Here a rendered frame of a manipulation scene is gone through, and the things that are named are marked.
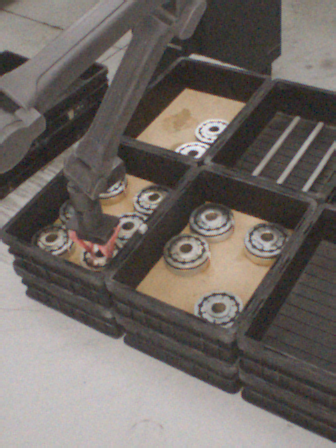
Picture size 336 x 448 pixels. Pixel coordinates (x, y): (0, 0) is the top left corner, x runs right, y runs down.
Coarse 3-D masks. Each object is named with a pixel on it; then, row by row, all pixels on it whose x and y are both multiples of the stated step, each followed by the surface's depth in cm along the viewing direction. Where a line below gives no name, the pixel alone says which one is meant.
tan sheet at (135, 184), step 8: (128, 176) 168; (136, 184) 165; (144, 184) 165; (152, 184) 164; (136, 192) 163; (128, 200) 161; (104, 208) 160; (112, 208) 160; (120, 208) 160; (128, 208) 159; (80, 248) 152; (72, 256) 150
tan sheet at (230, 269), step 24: (240, 216) 153; (240, 240) 147; (216, 264) 143; (240, 264) 142; (144, 288) 141; (168, 288) 140; (192, 288) 139; (216, 288) 139; (240, 288) 138; (192, 312) 135
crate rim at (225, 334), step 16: (192, 176) 149; (224, 176) 148; (240, 176) 147; (176, 192) 146; (272, 192) 143; (288, 192) 142; (304, 224) 135; (288, 240) 132; (128, 256) 134; (112, 272) 132; (272, 272) 127; (112, 288) 130; (128, 288) 129; (256, 288) 125; (144, 304) 127; (160, 304) 125; (176, 320) 124; (192, 320) 121; (208, 320) 121; (240, 320) 120; (224, 336) 119
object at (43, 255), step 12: (132, 144) 160; (168, 156) 155; (192, 168) 151; (180, 180) 149; (0, 228) 145; (12, 240) 142; (24, 240) 141; (132, 240) 137; (24, 252) 142; (36, 252) 138; (48, 252) 138; (120, 252) 136; (48, 264) 139; (60, 264) 136; (72, 264) 135; (108, 264) 133; (84, 276) 133; (96, 276) 132
